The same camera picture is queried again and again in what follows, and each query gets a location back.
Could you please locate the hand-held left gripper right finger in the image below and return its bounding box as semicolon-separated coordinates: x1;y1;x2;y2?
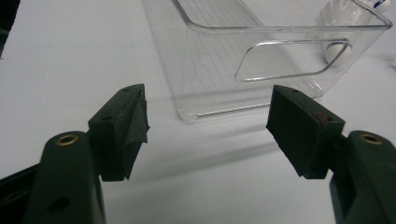
265;84;396;224

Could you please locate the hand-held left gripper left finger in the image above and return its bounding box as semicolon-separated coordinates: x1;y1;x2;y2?
22;83;150;224

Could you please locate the clear plastic bin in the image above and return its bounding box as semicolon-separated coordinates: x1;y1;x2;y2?
141;0;394;121

